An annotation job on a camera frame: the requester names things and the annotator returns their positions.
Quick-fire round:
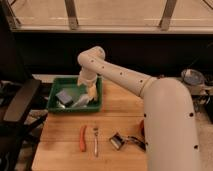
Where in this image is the white grey towel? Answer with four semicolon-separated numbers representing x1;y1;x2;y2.
73;94;90;107

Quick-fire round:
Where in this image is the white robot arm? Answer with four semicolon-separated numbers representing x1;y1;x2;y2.
78;46;202;171

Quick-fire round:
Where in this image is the orange bowl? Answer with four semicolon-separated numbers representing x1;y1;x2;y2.
139;120;145;136

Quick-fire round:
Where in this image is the yellow banana peel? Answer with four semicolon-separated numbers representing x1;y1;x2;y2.
88;87;98;101

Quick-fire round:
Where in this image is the green plastic tray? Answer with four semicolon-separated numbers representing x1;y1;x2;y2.
46;75;102;113

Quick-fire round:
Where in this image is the blue sponge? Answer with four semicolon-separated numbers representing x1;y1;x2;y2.
56;90;73;106

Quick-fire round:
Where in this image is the orange carrot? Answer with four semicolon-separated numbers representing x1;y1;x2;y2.
79;125;87;152

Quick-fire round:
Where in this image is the silver fork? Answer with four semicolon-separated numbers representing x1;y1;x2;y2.
93;127;98;157

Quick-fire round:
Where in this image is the black office chair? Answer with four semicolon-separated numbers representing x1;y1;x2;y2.
0;79;47;171

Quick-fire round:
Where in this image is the round metal dish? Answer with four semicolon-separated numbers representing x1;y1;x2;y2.
181;69;204;86

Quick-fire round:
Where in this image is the black handled knife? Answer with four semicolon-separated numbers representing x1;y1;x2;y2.
127;136;146;151

